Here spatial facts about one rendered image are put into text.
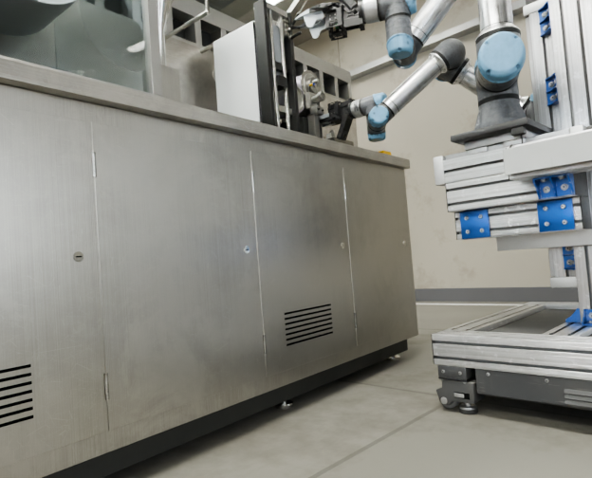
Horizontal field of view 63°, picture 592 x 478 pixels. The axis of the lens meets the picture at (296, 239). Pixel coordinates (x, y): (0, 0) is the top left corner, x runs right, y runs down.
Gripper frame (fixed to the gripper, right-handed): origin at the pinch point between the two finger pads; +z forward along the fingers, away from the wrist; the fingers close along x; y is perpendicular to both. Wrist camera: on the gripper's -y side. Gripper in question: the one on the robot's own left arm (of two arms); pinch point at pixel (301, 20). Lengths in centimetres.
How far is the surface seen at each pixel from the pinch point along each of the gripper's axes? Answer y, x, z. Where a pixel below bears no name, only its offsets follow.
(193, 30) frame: -33, 35, 61
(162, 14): -11.0, -5.3, 48.1
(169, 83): 13.4, -2.3, 47.0
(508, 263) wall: 50, 306, -80
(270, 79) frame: 7.3, 18.2, 18.0
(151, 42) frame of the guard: 22, -37, 29
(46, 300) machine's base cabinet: 89, -58, 37
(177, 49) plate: -19, 27, 63
